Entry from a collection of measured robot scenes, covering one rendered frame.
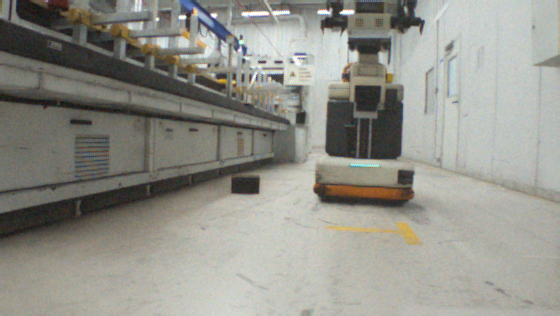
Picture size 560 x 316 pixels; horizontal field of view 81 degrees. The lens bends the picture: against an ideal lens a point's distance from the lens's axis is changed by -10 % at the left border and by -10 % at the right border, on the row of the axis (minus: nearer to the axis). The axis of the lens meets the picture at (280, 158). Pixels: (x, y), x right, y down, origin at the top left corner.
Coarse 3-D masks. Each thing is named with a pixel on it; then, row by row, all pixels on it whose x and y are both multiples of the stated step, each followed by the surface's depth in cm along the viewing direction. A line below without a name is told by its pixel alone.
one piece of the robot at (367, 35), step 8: (352, 32) 223; (360, 32) 222; (368, 32) 221; (376, 32) 221; (384, 32) 220; (352, 40) 216; (360, 40) 220; (368, 40) 219; (376, 40) 218; (384, 40) 213; (352, 48) 227; (360, 48) 224; (368, 48) 223; (376, 48) 222; (384, 48) 224
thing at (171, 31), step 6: (132, 30) 149; (138, 30) 148; (144, 30) 147; (150, 30) 147; (156, 30) 146; (162, 30) 146; (168, 30) 145; (174, 30) 145; (180, 30) 145; (96, 36) 152; (102, 36) 151; (108, 36) 151; (132, 36) 149; (138, 36) 148; (144, 36) 148; (150, 36) 148; (156, 36) 148; (162, 36) 148; (168, 36) 148
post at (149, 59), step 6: (150, 0) 169; (156, 0) 170; (150, 6) 169; (156, 6) 171; (156, 12) 171; (156, 18) 172; (150, 24) 169; (156, 24) 172; (150, 42) 169; (150, 54) 170; (144, 60) 170; (150, 60) 170
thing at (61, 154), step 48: (96, 48) 160; (240, 96) 397; (0, 144) 117; (48, 144) 140; (96, 144) 170; (144, 144) 214; (192, 144) 284; (240, 144) 413; (0, 192) 119; (48, 192) 136; (96, 192) 167; (144, 192) 215
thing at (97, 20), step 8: (96, 16) 124; (104, 16) 123; (112, 16) 123; (120, 16) 122; (128, 16) 122; (136, 16) 121; (144, 16) 120; (56, 24) 127; (64, 24) 127; (72, 24) 126; (96, 24) 126; (104, 24) 126
